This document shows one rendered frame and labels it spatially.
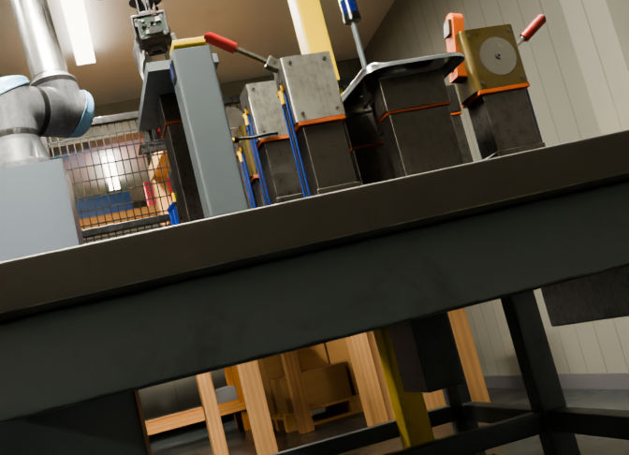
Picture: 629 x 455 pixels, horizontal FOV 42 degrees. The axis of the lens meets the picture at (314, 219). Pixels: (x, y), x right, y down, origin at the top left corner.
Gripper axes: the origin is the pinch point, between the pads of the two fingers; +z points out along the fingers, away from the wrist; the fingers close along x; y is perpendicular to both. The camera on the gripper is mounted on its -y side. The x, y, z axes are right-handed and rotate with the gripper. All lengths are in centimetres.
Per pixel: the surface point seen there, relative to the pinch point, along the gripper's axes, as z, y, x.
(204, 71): 8.9, 28.9, 8.3
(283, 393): 90, -467, 18
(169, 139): 12.7, 4.7, -1.3
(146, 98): 3.3, 4.7, -4.1
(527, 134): 33, 29, 62
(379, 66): 19, 42, 36
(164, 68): 3.1, 18.9, 1.2
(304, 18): -65, -140, 54
